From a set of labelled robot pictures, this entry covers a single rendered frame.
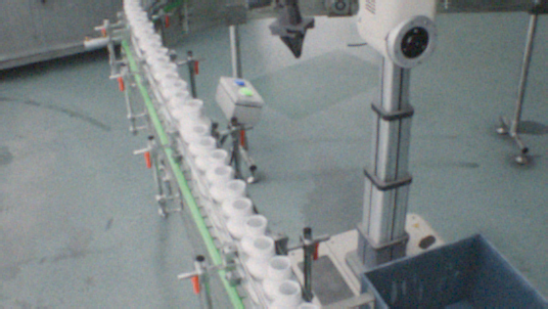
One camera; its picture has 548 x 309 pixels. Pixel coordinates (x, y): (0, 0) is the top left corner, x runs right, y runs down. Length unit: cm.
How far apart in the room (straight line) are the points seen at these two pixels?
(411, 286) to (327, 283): 87
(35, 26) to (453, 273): 365
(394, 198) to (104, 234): 149
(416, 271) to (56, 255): 195
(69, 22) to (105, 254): 214
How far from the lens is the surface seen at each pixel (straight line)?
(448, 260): 145
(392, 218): 212
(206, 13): 286
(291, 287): 101
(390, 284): 140
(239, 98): 160
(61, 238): 308
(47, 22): 457
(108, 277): 280
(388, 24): 172
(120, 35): 224
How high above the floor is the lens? 187
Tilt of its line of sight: 33 degrees down
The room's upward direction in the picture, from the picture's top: 3 degrees counter-clockwise
